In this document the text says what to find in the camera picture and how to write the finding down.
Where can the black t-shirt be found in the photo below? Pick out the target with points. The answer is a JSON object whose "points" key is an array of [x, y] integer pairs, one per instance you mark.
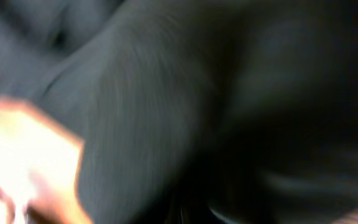
{"points": [[180, 111]]}

